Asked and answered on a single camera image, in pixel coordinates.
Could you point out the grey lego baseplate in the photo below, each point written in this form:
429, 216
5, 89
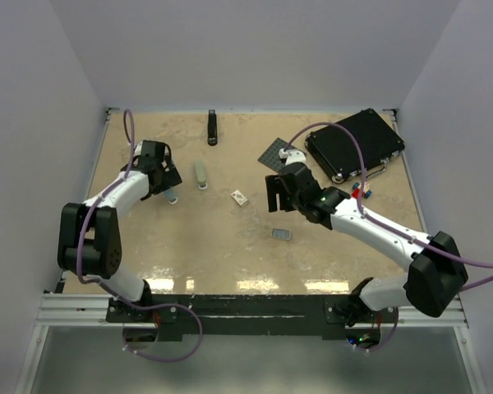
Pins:
270, 157

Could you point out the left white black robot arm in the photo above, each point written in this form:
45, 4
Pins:
89, 242

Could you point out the black carrying case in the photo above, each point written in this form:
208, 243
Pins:
361, 140

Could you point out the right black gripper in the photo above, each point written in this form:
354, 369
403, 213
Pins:
275, 186

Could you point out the grey staple tray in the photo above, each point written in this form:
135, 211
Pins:
281, 234

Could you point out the red blue lego car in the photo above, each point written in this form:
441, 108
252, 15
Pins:
359, 191

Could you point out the light blue stapler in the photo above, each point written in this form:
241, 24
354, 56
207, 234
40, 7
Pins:
171, 196

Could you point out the beige green stapler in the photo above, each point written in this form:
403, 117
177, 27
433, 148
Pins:
201, 177

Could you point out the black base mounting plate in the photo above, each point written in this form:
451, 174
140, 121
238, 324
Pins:
324, 316

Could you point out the black stapler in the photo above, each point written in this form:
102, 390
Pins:
212, 129

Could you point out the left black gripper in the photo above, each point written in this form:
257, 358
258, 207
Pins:
171, 177

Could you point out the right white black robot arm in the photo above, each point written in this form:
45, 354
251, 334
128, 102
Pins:
432, 274

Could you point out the aluminium front rail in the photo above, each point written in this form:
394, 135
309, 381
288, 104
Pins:
83, 310

